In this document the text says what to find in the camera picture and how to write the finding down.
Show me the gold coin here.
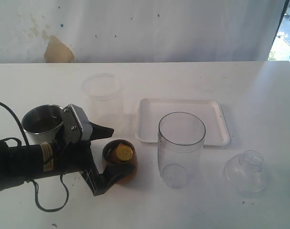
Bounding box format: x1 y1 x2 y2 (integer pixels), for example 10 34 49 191
115 144 133 161

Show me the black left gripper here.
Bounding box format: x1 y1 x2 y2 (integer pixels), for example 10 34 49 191
54 122 136 196

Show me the clear plastic shaker lid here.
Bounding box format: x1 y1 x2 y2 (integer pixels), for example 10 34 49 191
223 150 269 198

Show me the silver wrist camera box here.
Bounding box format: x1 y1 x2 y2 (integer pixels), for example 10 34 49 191
62 104 93 144

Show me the black cable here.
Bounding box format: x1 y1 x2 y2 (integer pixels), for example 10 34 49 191
0 100 70 212

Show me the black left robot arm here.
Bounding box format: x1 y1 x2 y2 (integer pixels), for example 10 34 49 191
0 127 137 196

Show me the clear plastic shaker body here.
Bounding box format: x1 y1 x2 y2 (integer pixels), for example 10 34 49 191
158 112 206 188

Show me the stainless steel cup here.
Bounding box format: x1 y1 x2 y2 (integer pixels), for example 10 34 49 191
21 104 63 144

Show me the brown wooden cup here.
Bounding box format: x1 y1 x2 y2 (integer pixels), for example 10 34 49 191
102 139 138 185

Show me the translucent plastic deli container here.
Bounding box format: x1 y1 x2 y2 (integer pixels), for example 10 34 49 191
81 73 123 122

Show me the white plastic tray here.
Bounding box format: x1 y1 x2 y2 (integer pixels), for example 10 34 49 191
136 98 230 146

